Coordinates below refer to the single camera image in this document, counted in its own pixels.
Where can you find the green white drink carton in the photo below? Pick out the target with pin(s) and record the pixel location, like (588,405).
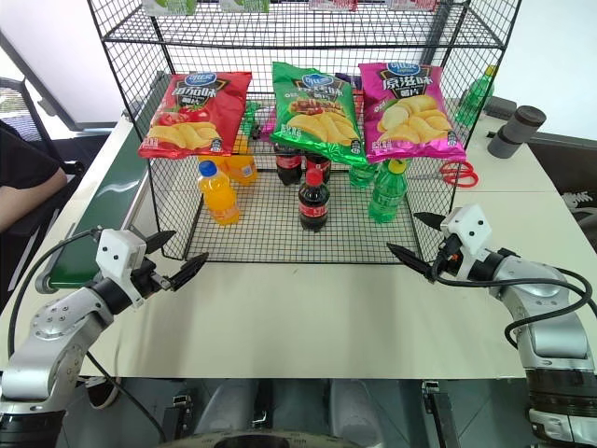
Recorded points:
(245,4)

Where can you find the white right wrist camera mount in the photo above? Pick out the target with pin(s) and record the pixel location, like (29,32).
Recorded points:
(468,228)

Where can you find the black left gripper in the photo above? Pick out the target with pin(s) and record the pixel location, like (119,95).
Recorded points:
(148,279)

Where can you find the black white sneaker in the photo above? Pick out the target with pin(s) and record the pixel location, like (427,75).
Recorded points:
(103,396)

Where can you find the dark round base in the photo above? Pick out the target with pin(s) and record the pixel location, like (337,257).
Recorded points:
(261,441)

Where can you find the pink snack packet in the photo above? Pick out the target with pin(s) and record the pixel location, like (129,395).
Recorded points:
(270,125)

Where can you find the black mat white print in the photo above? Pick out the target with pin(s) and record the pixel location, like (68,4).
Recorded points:
(569,163)

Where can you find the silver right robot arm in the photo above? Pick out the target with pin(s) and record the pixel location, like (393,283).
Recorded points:
(536,280)

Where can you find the black office chair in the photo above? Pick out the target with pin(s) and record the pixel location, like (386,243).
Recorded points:
(28,109)

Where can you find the grey cylindrical container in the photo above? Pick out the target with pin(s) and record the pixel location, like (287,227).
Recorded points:
(515,130)

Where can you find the black box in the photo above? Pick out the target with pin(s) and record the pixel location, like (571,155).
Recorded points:
(501,107)

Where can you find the purple snack packet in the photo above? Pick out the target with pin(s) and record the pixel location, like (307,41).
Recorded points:
(349,80)

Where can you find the person bare forearm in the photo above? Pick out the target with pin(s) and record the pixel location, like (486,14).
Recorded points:
(28,201)

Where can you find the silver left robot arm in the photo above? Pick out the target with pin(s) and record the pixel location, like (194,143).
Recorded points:
(51,336)

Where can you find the red potato chips bag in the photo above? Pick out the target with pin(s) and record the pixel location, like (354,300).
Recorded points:
(196,116)

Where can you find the orange soda bottle blue cap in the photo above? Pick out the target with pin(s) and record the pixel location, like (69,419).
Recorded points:
(219,198)

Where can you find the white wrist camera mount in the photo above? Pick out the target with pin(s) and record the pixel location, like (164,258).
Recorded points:
(468,228)
(116,252)

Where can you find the pink white drink carton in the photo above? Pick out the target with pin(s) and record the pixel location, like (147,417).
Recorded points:
(412,4)

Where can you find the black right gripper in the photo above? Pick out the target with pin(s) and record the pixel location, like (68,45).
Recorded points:
(448,259)

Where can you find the green conveyor belt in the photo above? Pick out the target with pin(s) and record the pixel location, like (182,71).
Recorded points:
(112,191)

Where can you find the person black shirt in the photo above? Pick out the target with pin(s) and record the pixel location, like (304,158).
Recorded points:
(23,158)

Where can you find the black metal bracket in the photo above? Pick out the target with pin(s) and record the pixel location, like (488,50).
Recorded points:
(440,415)

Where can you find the magenta potato chips bag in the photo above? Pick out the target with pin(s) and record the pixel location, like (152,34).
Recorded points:
(410,112)

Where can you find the green soda bottle yellow cap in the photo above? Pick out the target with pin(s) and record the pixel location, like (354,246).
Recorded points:
(387,193)

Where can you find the cola bottle red cap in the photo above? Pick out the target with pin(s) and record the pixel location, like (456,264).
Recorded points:
(313,203)

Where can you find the green snack packet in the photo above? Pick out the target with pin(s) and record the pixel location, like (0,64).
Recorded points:
(252,114)

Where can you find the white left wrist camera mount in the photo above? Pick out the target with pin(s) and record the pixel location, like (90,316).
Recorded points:
(116,252)

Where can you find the green potato chips bag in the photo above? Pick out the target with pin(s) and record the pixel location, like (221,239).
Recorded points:
(317,112)

